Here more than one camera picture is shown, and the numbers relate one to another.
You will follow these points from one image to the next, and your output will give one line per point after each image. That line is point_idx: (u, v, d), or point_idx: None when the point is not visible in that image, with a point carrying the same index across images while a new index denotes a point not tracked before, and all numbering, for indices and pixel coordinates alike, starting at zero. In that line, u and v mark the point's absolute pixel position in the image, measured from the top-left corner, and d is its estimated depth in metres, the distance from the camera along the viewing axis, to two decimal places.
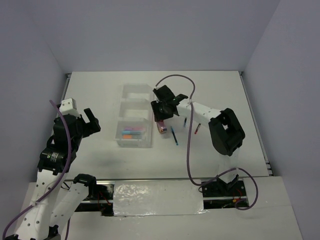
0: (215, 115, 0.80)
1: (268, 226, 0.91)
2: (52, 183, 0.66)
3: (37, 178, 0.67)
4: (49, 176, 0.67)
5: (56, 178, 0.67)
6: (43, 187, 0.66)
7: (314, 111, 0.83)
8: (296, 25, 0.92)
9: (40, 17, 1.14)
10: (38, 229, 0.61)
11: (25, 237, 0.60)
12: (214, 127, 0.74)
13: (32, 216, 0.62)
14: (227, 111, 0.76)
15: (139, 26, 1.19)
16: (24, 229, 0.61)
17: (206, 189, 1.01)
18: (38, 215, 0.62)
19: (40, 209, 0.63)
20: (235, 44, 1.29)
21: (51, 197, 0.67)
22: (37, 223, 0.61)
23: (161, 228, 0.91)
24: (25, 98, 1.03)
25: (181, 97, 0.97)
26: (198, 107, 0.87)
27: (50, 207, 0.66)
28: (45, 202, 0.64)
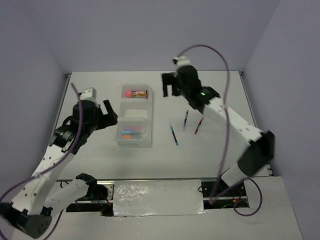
0: (254, 137, 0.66)
1: (268, 226, 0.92)
2: (56, 159, 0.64)
3: (46, 152, 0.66)
4: (56, 152, 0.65)
5: (61, 156, 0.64)
6: (49, 162, 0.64)
7: (314, 110, 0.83)
8: (296, 25, 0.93)
9: (40, 17, 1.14)
10: (32, 202, 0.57)
11: (20, 207, 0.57)
12: (251, 154, 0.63)
13: (32, 187, 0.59)
14: (269, 136, 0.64)
15: (140, 27, 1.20)
16: (20, 198, 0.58)
17: (206, 189, 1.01)
18: (38, 187, 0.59)
19: (41, 182, 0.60)
20: (235, 45, 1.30)
21: (54, 175, 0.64)
22: (34, 195, 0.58)
23: (161, 228, 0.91)
24: (25, 97, 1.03)
25: (213, 94, 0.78)
26: (234, 117, 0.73)
27: (49, 183, 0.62)
28: (46, 177, 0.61)
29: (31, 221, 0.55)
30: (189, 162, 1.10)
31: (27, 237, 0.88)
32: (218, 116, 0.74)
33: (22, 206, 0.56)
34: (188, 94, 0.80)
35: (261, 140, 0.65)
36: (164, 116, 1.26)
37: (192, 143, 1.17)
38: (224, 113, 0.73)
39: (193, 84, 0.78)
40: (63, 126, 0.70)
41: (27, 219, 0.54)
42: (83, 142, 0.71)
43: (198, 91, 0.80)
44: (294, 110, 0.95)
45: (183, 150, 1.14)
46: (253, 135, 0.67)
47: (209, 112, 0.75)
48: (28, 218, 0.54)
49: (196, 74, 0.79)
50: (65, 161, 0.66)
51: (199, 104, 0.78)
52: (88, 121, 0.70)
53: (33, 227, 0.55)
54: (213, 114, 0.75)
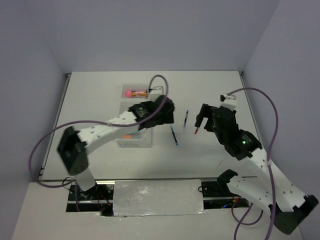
0: (297, 203, 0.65)
1: (268, 226, 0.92)
2: (128, 123, 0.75)
3: (123, 113, 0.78)
4: (130, 118, 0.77)
5: (133, 122, 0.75)
6: (121, 120, 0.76)
7: (314, 110, 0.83)
8: (296, 25, 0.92)
9: (40, 17, 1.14)
10: (93, 140, 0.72)
11: (84, 137, 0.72)
12: (296, 222, 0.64)
13: (99, 129, 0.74)
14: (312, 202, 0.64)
15: (139, 27, 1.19)
16: (86, 132, 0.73)
17: (206, 189, 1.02)
18: (104, 133, 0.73)
19: (107, 130, 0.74)
20: (235, 45, 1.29)
21: (116, 133, 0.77)
22: (97, 137, 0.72)
23: (162, 228, 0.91)
24: (25, 97, 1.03)
25: (255, 143, 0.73)
26: (278, 176, 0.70)
27: (109, 136, 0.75)
28: (113, 130, 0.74)
29: (79, 155, 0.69)
30: (189, 162, 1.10)
31: (27, 236, 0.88)
32: (259, 169, 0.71)
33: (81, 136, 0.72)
34: (227, 142, 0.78)
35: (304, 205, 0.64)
36: None
37: (192, 143, 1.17)
38: (266, 169, 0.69)
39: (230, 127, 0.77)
40: (149, 104, 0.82)
41: (80, 152, 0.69)
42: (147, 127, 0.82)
43: (237, 138, 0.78)
44: (294, 110, 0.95)
45: (183, 149, 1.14)
46: (297, 200, 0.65)
47: (249, 164, 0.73)
48: (80, 151, 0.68)
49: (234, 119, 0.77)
50: (129, 128, 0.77)
51: (237, 152, 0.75)
52: (162, 112, 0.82)
53: (75, 159, 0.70)
54: (254, 166, 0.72)
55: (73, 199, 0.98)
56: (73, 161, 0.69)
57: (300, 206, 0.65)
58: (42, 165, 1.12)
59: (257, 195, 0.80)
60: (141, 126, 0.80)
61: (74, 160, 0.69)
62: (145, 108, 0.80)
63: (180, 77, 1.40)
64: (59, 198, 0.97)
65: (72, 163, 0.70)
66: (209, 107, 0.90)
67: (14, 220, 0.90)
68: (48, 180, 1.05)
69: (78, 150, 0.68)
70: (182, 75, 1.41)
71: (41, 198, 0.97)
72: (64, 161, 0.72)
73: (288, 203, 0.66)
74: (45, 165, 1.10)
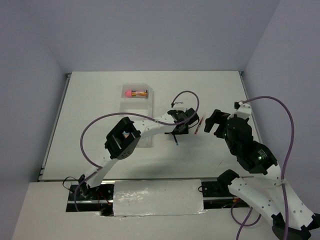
0: (306, 222, 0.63)
1: (267, 226, 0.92)
2: (168, 122, 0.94)
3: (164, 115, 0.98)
4: (169, 119, 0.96)
5: (172, 123, 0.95)
6: (163, 119, 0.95)
7: (314, 111, 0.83)
8: (296, 26, 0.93)
9: (40, 17, 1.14)
10: (144, 131, 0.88)
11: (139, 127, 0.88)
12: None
13: (150, 123, 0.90)
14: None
15: (140, 27, 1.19)
16: (139, 124, 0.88)
17: (206, 189, 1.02)
18: (152, 127, 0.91)
19: (155, 125, 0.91)
20: (235, 45, 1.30)
21: (156, 130, 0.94)
22: (147, 129, 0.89)
23: (162, 228, 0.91)
24: (25, 97, 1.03)
25: (271, 160, 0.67)
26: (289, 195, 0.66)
27: (153, 131, 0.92)
28: (159, 126, 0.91)
29: (133, 142, 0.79)
30: (188, 162, 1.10)
31: (28, 237, 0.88)
32: (272, 186, 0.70)
33: (133, 126, 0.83)
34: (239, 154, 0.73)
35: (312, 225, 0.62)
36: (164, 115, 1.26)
37: (192, 143, 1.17)
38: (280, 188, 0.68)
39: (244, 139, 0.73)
40: (182, 113, 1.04)
41: (136, 138, 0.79)
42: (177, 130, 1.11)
43: (252, 151, 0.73)
44: (294, 110, 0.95)
45: (183, 149, 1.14)
46: (306, 220, 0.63)
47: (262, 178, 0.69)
48: (136, 137, 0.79)
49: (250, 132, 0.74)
50: (167, 128, 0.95)
51: (251, 166, 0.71)
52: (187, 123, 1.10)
53: (127, 145, 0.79)
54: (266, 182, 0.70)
55: (73, 199, 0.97)
56: (125, 147, 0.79)
57: (308, 225, 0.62)
58: (42, 165, 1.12)
59: (260, 203, 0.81)
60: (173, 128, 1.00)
61: (127, 146, 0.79)
62: (179, 114, 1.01)
63: (180, 77, 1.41)
64: (59, 198, 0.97)
65: (124, 148, 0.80)
66: (222, 113, 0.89)
67: (14, 220, 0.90)
68: (48, 180, 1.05)
69: (134, 137, 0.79)
70: (182, 75, 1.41)
71: (41, 198, 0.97)
72: (115, 146, 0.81)
73: (297, 222, 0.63)
74: (45, 165, 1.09)
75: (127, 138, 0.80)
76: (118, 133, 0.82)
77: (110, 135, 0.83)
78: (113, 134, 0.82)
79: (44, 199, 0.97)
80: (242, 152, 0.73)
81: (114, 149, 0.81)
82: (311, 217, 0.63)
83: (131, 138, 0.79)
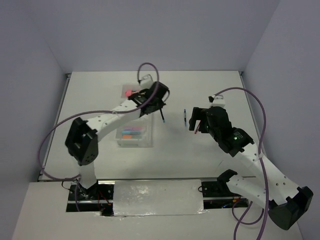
0: (290, 195, 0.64)
1: (267, 225, 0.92)
2: (130, 109, 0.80)
3: (124, 102, 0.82)
4: (131, 104, 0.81)
5: (134, 107, 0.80)
6: (123, 107, 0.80)
7: (314, 110, 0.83)
8: (296, 26, 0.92)
9: (40, 17, 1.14)
10: (102, 127, 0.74)
11: (92, 125, 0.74)
12: (291, 214, 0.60)
13: (106, 118, 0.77)
14: (308, 193, 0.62)
15: (140, 27, 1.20)
16: (94, 122, 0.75)
17: (206, 189, 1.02)
18: (111, 120, 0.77)
19: (114, 118, 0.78)
20: (235, 45, 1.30)
21: (121, 120, 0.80)
22: (105, 124, 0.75)
23: (162, 228, 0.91)
24: (25, 97, 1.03)
25: (246, 138, 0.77)
26: (270, 170, 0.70)
27: (113, 124, 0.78)
28: (118, 117, 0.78)
29: (92, 143, 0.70)
30: (188, 162, 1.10)
31: (28, 236, 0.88)
32: (252, 165, 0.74)
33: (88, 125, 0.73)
34: (220, 139, 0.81)
35: (298, 197, 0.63)
36: (165, 115, 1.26)
37: (192, 143, 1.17)
38: (259, 163, 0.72)
39: (222, 125, 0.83)
40: (146, 92, 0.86)
41: (92, 139, 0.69)
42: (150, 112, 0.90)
43: (230, 135, 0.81)
44: (294, 110, 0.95)
45: (183, 150, 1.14)
46: (291, 192, 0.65)
47: (242, 157, 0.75)
48: (93, 138, 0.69)
49: (226, 118, 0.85)
50: (131, 115, 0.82)
51: (230, 147, 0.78)
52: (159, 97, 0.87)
53: (87, 148, 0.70)
54: (247, 161, 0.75)
55: (73, 199, 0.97)
56: (85, 150, 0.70)
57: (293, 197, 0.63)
58: (42, 165, 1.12)
59: (255, 192, 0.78)
60: (140, 113, 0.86)
61: (88, 148, 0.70)
62: (143, 96, 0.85)
63: (180, 77, 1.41)
64: (59, 198, 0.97)
65: (84, 152, 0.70)
66: (200, 110, 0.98)
67: (14, 221, 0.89)
68: (48, 180, 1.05)
69: (91, 137, 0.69)
70: (182, 75, 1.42)
71: (41, 198, 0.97)
72: (75, 152, 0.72)
73: (281, 195, 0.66)
74: (45, 165, 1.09)
75: (84, 141, 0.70)
76: (75, 137, 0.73)
77: (67, 141, 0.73)
78: (70, 139, 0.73)
79: (44, 200, 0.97)
80: (222, 137, 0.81)
81: (76, 155, 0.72)
82: (296, 189, 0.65)
83: (88, 140, 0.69)
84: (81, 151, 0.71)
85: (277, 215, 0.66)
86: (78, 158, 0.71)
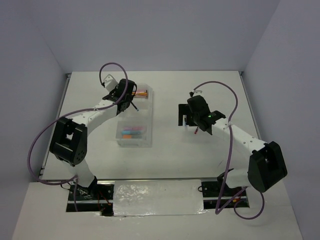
0: (257, 148, 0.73)
1: (267, 225, 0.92)
2: (108, 105, 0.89)
3: (100, 101, 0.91)
4: (107, 102, 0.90)
5: (111, 104, 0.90)
6: (101, 105, 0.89)
7: (314, 110, 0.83)
8: (296, 26, 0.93)
9: (40, 17, 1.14)
10: (88, 122, 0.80)
11: (79, 120, 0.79)
12: (255, 162, 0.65)
13: (88, 114, 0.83)
14: (273, 145, 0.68)
15: (140, 27, 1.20)
16: (79, 119, 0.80)
17: (206, 189, 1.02)
18: (94, 115, 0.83)
19: (96, 113, 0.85)
20: (235, 45, 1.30)
21: (101, 117, 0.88)
22: (90, 119, 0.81)
23: (161, 228, 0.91)
24: (25, 97, 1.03)
25: (218, 115, 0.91)
26: (238, 133, 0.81)
27: (97, 120, 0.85)
28: (100, 112, 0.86)
29: (81, 137, 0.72)
30: (188, 162, 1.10)
31: (27, 237, 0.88)
32: (224, 133, 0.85)
33: (74, 124, 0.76)
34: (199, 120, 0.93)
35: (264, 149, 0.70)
36: (165, 115, 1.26)
37: (192, 142, 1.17)
38: (228, 129, 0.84)
39: (199, 110, 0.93)
40: (117, 91, 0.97)
41: (83, 131, 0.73)
42: (122, 110, 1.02)
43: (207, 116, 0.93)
44: (293, 110, 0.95)
45: (183, 150, 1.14)
46: (257, 146, 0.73)
47: (216, 129, 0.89)
48: (83, 130, 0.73)
49: (202, 101, 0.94)
50: (109, 111, 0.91)
51: (207, 126, 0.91)
52: (128, 93, 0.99)
53: (78, 143, 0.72)
54: (220, 132, 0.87)
55: (73, 200, 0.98)
56: (76, 145, 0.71)
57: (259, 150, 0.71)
58: (42, 165, 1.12)
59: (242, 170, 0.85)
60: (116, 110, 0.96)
61: (78, 142, 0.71)
62: (115, 96, 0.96)
63: (179, 77, 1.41)
64: (59, 198, 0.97)
65: (76, 147, 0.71)
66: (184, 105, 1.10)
67: (14, 221, 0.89)
68: (48, 180, 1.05)
69: (80, 131, 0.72)
70: (182, 75, 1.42)
71: (41, 199, 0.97)
72: (65, 152, 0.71)
73: (249, 150, 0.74)
74: (45, 165, 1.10)
75: (74, 136, 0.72)
76: (61, 138, 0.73)
77: (53, 145, 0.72)
78: (56, 142, 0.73)
79: (43, 200, 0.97)
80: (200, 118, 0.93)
81: (65, 156, 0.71)
82: (263, 144, 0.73)
83: (78, 134, 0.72)
84: (71, 148, 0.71)
85: (254, 175, 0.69)
86: (69, 157, 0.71)
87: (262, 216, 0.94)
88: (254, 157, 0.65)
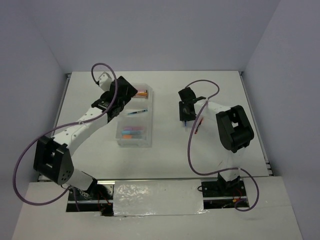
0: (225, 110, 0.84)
1: (267, 224, 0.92)
2: (96, 116, 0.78)
3: (88, 110, 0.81)
4: (96, 110, 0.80)
5: (100, 114, 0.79)
6: (89, 116, 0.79)
7: (314, 111, 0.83)
8: (296, 26, 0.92)
9: (40, 17, 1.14)
10: (71, 140, 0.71)
11: (61, 139, 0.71)
12: (219, 118, 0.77)
13: (73, 129, 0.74)
14: (237, 107, 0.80)
15: (140, 28, 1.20)
16: (62, 136, 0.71)
17: (206, 189, 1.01)
18: (78, 131, 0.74)
19: (82, 128, 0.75)
20: (235, 44, 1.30)
21: (90, 129, 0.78)
22: (73, 136, 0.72)
23: (161, 228, 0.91)
24: (25, 97, 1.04)
25: (200, 99, 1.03)
26: (212, 104, 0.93)
27: (82, 135, 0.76)
28: (86, 126, 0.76)
29: (64, 159, 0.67)
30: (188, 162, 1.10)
31: (27, 236, 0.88)
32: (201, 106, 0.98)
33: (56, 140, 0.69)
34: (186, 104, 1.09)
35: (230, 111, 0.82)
36: (165, 115, 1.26)
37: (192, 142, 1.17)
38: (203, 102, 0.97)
39: (186, 98, 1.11)
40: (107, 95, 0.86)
41: (64, 154, 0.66)
42: (116, 114, 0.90)
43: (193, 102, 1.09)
44: (293, 110, 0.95)
45: (183, 149, 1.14)
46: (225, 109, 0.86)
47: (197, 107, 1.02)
48: (64, 152, 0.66)
49: (191, 92, 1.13)
50: (99, 121, 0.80)
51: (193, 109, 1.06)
52: (121, 96, 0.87)
53: (60, 165, 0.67)
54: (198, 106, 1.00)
55: (73, 200, 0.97)
56: (59, 168, 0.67)
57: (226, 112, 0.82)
58: None
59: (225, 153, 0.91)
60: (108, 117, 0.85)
61: (60, 165, 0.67)
62: (105, 101, 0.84)
63: (180, 77, 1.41)
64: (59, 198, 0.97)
65: (59, 170, 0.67)
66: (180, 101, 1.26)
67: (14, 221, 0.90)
68: (48, 179, 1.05)
69: (61, 153, 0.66)
70: (182, 75, 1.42)
71: (40, 199, 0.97)
72: (48, 174, 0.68)
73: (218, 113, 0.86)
74: None
75: (55, 158, 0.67)
76: (44, 157, 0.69)
77: (36, 165, 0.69)
78: (38, 162, 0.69)
79: (43, 200, 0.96)
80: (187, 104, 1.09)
81: (49, 177, 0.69)
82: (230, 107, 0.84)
83: (59, 157, 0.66)
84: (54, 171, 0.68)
85: (223, 135, 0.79)
86: (53, 179, 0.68)
87: (261, 216, 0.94)
88: (219, 115, 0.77)
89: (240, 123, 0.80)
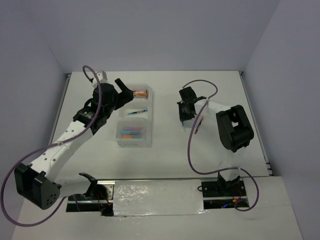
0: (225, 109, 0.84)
1: (267, 225, 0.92)
2: (77, 133, 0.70)
3: (69, 126, 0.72)
4: (78, 125, 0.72)
5: (82, 129, 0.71)
6: (70, 133, 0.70)
7: (314, 111, 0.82)
8: (296, 26, 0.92)
9: (40, 17, 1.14)
10: (50, 166, 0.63)
11: (39, 167, 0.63)
12: (219, 117, 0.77)
13: (52, 152, 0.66)
14: (238, 107, 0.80)
15: (140, 28, 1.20)
16: (40, 162, 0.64)
17: (206, 189, 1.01)
18: (57, 153, 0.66)
19: (61, 149, 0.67)
20: (235, 44, 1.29)
21: (72, 148, 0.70)
22: (53, 161, 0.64)
23: (161, 228, 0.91)
24: (25, 97, 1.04)
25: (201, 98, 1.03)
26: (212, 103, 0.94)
27: (64, 156, 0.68)
28: (66, 146, 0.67)
29: (44, 188, 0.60)
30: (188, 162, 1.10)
31: (28, 236, 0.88)
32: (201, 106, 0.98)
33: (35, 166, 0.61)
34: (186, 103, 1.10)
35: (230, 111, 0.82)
36: (165, 115, 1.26)
37: (192, 142, 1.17)
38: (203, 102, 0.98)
39: (186, 97, 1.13)
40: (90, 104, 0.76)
41: (43, 184, 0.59)
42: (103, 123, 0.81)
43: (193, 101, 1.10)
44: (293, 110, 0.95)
45: (183, 150, 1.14)
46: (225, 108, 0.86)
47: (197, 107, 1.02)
48: (43, 182, 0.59)
49: (191, 91, 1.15)
50: (82, 138, 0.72)
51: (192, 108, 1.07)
52: (106, 104, 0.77)
53: (42, 194, 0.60)
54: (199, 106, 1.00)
55: (73, 200, 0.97)
56: (40, 197, 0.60)
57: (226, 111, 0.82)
58: None
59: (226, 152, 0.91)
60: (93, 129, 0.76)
61: (41, 195, 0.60)
62: (89, 112, 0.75)
63: (180, 77, 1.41)
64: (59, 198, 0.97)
65: (41, 198, 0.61)
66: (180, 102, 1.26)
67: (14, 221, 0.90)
68: None
69: (39, 184, 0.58)
70: (182, 75, 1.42)
71: None
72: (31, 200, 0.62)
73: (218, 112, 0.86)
74: None
75: (34, 187, 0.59)
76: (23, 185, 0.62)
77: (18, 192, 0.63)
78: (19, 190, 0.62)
79: None
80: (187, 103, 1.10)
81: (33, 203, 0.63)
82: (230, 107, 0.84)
83: (38, 187, 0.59)
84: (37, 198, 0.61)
85: (223, 135, 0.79)
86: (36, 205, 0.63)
87: (261, 216, 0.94)
88: (219, 114, 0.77)
89: (240, 123, 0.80)
